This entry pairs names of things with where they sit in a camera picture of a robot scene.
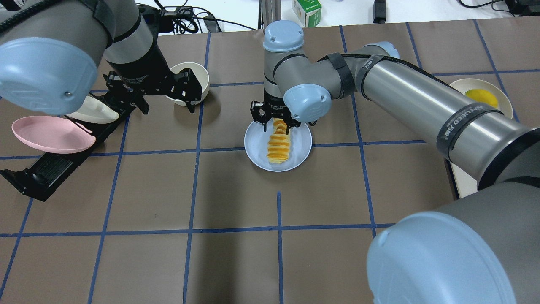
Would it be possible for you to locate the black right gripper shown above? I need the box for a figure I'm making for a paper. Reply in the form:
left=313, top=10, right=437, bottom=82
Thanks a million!
left=249, top=100, right=301, bottom=135

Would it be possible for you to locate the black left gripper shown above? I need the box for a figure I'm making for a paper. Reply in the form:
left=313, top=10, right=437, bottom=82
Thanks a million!
left=104, top=63, right=202, bottom=115

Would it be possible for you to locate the striped bread loaf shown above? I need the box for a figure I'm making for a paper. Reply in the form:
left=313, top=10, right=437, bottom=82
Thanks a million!
left=267, top=119, right=291, bottom=164

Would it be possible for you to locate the blue plate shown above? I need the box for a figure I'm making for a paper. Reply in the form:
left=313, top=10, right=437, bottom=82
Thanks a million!
left=244, top=122, right=312, bottom=172

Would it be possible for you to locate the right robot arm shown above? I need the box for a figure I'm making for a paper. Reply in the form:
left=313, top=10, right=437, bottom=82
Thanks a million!
left=251, top=20, right=540, bottom=304

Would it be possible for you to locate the cream plate in rack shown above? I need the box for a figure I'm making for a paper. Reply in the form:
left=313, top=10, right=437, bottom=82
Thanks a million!
left=66, top=96, right=120, bottom=124

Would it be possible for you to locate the pink plate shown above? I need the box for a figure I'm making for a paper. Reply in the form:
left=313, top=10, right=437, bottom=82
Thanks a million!
left=11, top=116, right=96, bottom=154

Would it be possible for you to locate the black plate rack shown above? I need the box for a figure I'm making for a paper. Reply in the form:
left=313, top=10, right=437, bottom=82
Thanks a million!
left=1, top=92, right=135, bottom=201

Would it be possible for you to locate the cream plate with lemon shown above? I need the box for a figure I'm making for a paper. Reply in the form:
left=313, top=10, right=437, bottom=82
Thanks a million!
left=451, top=78, right=513, bottom=119

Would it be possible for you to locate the cream bowl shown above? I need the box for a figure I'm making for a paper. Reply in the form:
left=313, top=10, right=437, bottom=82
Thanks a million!
left=170, top=62, right=210, bottom=105

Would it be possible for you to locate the black power adapter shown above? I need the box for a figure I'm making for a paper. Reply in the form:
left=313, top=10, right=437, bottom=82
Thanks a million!
left=161, top=6, right=195, bottom=20

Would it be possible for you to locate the green white box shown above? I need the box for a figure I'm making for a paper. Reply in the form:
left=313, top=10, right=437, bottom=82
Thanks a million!
left=292, top=0, right=322, bottom=27

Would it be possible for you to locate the cream rectangular tray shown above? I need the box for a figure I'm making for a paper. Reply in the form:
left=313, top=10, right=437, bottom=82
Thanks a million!
left=451, top=163, right=478, bottom=198

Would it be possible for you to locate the yellow lemon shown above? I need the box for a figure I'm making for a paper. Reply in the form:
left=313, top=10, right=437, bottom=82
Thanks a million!
left=465, top=89, right=500, bottom=109

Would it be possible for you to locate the silver aluminium frame post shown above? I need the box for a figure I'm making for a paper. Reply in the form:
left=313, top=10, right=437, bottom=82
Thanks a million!
left=259, top=0, right=282, bottom=28

